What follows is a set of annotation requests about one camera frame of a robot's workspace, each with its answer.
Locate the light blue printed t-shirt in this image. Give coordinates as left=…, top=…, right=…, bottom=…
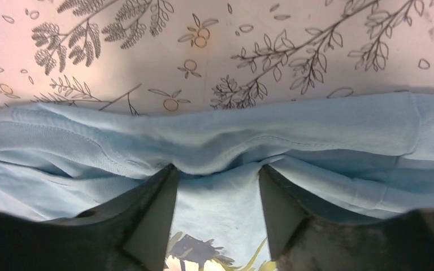
left=0, top=92, right=434, bottom=267

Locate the floral patterned table mat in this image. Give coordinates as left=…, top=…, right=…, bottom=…
left=0, top=0, right=434, bottom=116

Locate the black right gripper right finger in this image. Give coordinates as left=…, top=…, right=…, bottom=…
left=259, top=165, right=434, bottom=270

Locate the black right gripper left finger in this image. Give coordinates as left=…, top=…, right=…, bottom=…
left=0, top=165, right=179, bottom=270

